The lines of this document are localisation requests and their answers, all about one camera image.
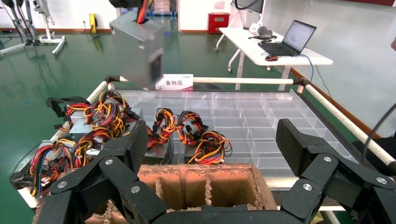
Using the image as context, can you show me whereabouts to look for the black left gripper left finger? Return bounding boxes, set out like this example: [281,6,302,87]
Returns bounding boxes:
[35,119,168,224]

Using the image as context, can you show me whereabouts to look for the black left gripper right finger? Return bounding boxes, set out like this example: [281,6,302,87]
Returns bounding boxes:
[275,118,396,224]

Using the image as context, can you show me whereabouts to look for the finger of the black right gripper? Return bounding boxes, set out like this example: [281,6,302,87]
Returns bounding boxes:
[108,0,143,9]

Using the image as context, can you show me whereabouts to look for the grey power supply colourful wires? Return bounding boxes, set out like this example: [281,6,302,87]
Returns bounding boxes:
[184,131,233,165]
[11,139,77,198]
[176,111,208,146]
[69,119,107,169]
[46,96,93,124]
[143,107,177,165]
[91,90,141,140]
[109,0,165,91]

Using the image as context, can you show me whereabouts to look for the yellow upright device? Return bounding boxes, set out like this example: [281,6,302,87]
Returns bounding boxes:
[88,13,99,37]

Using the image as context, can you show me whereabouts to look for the white metal floor stand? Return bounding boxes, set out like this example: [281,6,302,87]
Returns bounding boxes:
[32,0,67,56]

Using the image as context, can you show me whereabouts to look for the clear plastic divider tray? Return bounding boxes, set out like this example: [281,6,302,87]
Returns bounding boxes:
[116,90,360,178]

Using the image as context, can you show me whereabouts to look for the white red printed sign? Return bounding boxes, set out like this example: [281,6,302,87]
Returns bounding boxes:
[155,73,194,92]

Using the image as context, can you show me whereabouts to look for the red cabinet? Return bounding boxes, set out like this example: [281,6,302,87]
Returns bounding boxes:
[207,12,231,35]

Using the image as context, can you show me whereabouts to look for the black tripod legs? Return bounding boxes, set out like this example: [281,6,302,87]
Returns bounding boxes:
[1,0,40,47]

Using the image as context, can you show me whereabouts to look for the brown cardboard divider box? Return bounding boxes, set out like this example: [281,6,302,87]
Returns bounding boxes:
[32,164,278,224]

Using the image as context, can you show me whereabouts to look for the black monitor on stand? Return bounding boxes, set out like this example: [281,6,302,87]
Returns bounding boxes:
[234,0,266,35]

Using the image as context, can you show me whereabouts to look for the white desk with legs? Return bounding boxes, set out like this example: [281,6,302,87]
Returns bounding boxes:
[215,27,334,91]

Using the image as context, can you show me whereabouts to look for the metal tray cart white rails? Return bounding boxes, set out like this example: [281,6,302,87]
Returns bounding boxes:
[9,74,396,224]

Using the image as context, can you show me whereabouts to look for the grey black headset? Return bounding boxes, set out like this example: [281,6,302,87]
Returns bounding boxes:
[248,25,278,43]

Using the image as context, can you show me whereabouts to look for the black open laptop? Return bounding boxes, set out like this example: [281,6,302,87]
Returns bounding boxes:
[257,20,318,57]

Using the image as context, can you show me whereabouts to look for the thin black cable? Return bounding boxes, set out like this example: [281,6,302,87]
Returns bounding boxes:
[362,103,396,166]

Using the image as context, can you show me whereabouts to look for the blue laptop cable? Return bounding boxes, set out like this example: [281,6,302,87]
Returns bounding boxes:
[298,54,315,84]

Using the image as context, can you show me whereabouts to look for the white metal floor rail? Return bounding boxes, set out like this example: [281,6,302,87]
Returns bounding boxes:
[0,42,28,56]

